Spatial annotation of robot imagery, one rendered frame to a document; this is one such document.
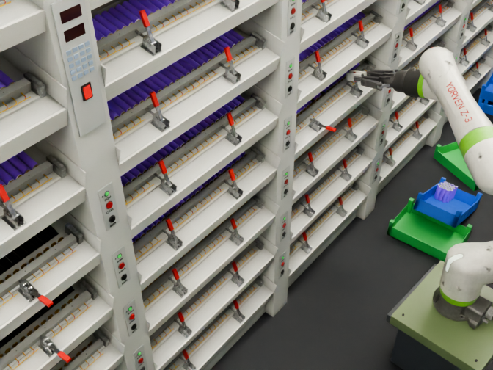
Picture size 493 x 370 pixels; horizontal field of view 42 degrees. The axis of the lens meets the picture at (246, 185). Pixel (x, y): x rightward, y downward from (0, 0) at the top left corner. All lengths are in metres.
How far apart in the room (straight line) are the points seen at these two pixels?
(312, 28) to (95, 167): 0.85
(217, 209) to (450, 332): 0.87
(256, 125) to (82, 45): 0.75
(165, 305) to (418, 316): 0.85
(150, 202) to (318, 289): 1.21
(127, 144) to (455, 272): 1.12
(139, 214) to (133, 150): 0.20
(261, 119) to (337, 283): 1.03
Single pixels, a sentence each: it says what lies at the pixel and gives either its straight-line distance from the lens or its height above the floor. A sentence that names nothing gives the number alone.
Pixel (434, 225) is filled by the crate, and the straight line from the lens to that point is 3.02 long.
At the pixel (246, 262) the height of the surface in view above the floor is 0.37.
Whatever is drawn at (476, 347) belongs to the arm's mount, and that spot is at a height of 0.32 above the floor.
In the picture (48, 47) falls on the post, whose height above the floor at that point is 1.48.
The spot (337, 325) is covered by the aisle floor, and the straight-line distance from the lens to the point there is 2.56.
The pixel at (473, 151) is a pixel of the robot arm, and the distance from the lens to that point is 1.85.
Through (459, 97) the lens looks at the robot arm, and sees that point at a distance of 1.96.
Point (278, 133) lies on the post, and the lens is 1.94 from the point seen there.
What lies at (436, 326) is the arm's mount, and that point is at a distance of 2.22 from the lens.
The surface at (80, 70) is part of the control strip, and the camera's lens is 1.26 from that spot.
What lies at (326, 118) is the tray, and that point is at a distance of 2.25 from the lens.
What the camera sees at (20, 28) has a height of 1.54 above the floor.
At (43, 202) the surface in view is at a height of 1.16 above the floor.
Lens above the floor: 2.03
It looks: 41 degrees down
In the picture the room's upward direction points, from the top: 1 degrees counter-clockwise
